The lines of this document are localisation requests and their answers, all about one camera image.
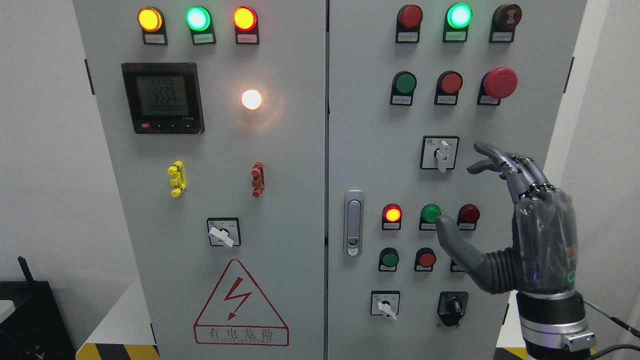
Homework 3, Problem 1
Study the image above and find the dark red buzzer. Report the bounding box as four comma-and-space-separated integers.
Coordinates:
488, 4, 522, 43

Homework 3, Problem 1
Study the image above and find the left cabinet door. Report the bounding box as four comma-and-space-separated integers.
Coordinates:
73, 0, 326, 360

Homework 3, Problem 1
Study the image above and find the cabinet door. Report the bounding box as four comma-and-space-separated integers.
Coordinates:
327, 0, 586, 360
73, 0, 326, 360

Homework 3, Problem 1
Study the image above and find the black box with antenna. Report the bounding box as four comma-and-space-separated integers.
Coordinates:
0, 256, 76, 360

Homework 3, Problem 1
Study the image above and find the right cabinet door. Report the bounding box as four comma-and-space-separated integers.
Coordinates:
327, 0, 586, 360

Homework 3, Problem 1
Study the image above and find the red push button upper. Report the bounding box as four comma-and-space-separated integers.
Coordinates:
434, 70, 463, 106

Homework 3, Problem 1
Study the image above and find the green indicator lamp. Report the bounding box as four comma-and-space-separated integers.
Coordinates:
185, 6, 217, 46
419, 203, 442, 231

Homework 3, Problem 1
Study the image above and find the black key selector switch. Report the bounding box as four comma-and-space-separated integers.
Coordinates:
437, 291, 469, 328

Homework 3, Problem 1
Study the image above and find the silver door latch handle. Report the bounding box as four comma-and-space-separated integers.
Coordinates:
343, 189, 364, 256

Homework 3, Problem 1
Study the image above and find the green lit lamp top right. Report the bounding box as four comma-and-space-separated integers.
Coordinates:
442, 2, 473, 43

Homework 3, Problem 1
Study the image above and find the red emergency stop button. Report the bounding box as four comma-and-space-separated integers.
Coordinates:
477, 66, 519, 106

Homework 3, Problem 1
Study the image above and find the red lit indicator lamp middle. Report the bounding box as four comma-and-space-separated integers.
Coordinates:
381, 203, 403, 231

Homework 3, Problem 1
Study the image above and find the gray rotary switch left door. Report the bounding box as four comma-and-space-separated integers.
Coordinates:
206, 217, 242, 249

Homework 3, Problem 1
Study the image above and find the gray rotary switch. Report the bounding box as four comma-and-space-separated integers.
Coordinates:
370, 291, 400, 321
420, 136, 460, 173

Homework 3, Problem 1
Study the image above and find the gray robotic hand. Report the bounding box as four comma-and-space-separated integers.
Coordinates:
436, 142, 578, 296

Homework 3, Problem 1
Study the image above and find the red push button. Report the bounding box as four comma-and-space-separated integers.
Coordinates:
414, 247, 437, 272
434, 70, 463, 106

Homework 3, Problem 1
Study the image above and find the red electric hazard warning sticker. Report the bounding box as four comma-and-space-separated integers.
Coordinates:
193, 259, 290, 347

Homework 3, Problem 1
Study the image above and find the green indicator lamp middle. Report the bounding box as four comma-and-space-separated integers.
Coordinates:
419, 203, 442, 231

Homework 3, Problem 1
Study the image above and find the black digital power meter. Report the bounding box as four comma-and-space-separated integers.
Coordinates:
121, 62, 205, 134

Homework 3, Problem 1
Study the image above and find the gray rotary switch bottom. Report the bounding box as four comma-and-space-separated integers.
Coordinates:
370, 291, 400, 321

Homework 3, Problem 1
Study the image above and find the green indicator lamp top left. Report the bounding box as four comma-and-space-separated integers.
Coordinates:
185, 6, 217, 46

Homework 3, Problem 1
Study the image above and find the yellow indicator lamp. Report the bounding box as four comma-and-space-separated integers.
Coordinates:
137, 6, 169, 46

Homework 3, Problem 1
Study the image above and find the red push button lower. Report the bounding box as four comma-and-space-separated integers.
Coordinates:
414, 247, 437, 272

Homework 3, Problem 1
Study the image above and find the red-orange indicator lamp top left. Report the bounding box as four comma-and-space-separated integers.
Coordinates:
232, 6, 259, 45

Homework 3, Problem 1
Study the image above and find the white glowing lamp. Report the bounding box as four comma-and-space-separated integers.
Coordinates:
240, 89, 263, 111

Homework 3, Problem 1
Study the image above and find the green push button upper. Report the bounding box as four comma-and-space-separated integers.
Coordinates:
390, 71, 418, 106

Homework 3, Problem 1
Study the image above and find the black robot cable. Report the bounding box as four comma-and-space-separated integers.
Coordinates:
582, 299, 640, 360

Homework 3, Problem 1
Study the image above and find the red indicator lamp top right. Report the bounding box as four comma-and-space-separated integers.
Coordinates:
395, 4, 424, 44

